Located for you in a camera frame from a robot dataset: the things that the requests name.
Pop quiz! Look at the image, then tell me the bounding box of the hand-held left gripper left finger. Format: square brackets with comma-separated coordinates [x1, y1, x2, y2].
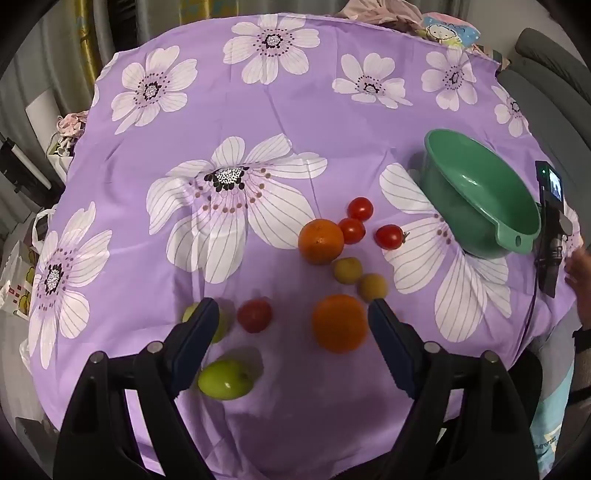
[53, 298, 221, 480]

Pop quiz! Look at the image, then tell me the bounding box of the yellow patterned curtain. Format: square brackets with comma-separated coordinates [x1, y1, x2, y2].
[18, 0, 121, 112]

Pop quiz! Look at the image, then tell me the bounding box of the green apple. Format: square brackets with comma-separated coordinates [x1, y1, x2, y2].
[198, 359, 256, 400]
[182, 301, 232, 344]

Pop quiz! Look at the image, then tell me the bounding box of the green plastic bowl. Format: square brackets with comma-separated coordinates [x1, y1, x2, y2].
[424, 128, 542, 260]

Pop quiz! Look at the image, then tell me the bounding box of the large red tomato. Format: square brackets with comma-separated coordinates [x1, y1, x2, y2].
[237, 298, 273, 334]

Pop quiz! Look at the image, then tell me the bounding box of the small orange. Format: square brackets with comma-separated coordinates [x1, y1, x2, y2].
[298, 219, 345, 265]

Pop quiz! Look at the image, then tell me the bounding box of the yellow-green plum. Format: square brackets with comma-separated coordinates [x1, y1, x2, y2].
[333, 257, 364, 284]
[359, 273, 390, 304]

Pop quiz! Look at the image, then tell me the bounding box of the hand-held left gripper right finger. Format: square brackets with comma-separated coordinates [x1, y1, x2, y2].
[367, 298, 541, 480]

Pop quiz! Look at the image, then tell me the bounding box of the red cherry tomato with stem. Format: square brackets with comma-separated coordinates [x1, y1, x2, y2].
[374, 224, 409, 250]

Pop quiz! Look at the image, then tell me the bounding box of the large orange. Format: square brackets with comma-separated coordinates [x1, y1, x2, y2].
[311, 294, 370, 354]

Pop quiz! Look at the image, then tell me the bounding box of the person's right hand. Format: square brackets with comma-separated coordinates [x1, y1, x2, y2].
[564, 247, 591, 326]

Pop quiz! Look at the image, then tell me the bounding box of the white plastic bag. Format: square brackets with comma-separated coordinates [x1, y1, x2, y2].
[0, 208, 56, 319]

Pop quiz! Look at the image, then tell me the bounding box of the grey sofa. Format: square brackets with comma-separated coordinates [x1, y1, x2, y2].
[496, 28, 591, 259]

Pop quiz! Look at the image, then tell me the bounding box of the purple floral tablecloth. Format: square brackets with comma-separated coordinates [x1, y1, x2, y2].
[28, 13, 583, 480]

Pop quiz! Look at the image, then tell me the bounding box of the light blue printed cloth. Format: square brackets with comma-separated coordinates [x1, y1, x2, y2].
[529, 355, 578, 480]

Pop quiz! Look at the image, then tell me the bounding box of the pink clothes pile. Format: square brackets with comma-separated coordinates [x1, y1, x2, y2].
[335, 0, 430, 31]

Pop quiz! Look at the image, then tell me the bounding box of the small pink cloth pile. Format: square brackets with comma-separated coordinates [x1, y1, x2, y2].
[55, 111, 93, 153]

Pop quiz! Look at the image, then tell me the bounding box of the cartoon printed cloth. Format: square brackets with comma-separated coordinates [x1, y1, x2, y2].
[422, 13, 481, 49]

